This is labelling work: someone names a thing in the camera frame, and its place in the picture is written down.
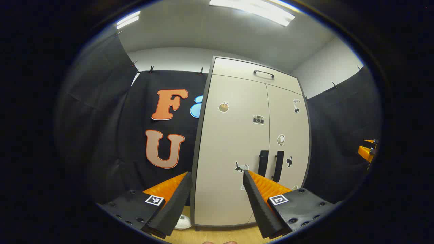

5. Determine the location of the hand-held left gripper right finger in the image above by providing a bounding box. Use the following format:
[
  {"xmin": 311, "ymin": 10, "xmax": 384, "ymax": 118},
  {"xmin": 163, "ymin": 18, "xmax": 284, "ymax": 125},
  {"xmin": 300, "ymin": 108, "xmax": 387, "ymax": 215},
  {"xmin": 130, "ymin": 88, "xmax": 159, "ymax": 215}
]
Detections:
[{"xmin": 242, "ymin": 169, "xmax": 342, "ymax": 240}]

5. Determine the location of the small ceiling light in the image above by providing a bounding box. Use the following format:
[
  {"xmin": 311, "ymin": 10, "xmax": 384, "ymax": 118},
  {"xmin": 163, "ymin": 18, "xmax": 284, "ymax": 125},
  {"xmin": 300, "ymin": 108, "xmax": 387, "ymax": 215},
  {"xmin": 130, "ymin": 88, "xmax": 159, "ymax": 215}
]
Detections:
[{"xmin": 116, "ymin": 10, "xmax": 141, "ymax": 30}]

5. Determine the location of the large ceiling light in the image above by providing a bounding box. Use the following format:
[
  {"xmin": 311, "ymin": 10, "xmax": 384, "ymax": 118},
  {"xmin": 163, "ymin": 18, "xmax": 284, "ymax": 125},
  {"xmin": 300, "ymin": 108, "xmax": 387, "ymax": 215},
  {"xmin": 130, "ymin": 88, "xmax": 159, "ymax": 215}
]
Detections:
[{"xmin": 209, "ymin": 0, "xmax": 295, "ymax": 27}]

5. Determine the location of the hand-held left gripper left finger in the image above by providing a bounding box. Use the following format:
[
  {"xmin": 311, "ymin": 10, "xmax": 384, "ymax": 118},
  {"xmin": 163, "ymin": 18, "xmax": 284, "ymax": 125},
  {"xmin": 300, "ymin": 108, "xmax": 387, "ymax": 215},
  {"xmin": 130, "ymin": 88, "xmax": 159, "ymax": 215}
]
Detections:
[{"xmin": 97, "ymin": 171, "xmax": 193, "ymax": 239}]

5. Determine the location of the beige cabinet door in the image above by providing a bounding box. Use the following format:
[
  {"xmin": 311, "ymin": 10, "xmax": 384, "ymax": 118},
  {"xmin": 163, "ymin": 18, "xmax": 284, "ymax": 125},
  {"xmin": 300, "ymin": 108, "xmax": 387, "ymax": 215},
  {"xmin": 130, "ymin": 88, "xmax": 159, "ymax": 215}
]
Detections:
[
  {"xmin": 266, "ymin": 84, "xmax": 310, "ymax": 195},
  {"xmin": 194, "ymin": 75, "xmax": 272, "ymax": 227}
]

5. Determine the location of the small white object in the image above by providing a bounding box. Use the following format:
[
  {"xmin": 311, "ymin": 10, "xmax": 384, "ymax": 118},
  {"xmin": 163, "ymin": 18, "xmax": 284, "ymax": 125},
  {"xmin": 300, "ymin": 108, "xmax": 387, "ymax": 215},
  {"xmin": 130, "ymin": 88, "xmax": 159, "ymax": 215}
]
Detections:
[{"xmin": 175, "ymin": 214, "xmax": 192, "ymax": 230}]

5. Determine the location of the beige double-door shoe cabinet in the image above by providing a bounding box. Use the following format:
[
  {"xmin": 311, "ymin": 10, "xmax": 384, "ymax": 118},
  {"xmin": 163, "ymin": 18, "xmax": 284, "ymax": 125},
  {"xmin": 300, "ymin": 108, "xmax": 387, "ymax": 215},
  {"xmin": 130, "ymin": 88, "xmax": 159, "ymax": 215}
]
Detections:
[{"xmin": 189, "ymin": 56, "xmax": 312, "ymax": 231}]

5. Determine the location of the beige cabinet drawer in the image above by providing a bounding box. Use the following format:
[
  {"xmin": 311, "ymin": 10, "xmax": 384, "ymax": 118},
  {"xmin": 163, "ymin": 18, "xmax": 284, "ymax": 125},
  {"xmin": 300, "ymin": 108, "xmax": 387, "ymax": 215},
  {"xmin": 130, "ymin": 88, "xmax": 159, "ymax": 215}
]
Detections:
[{"xmin": 212, "ymin": 58, "xmax": 303, "ymax": 95}]

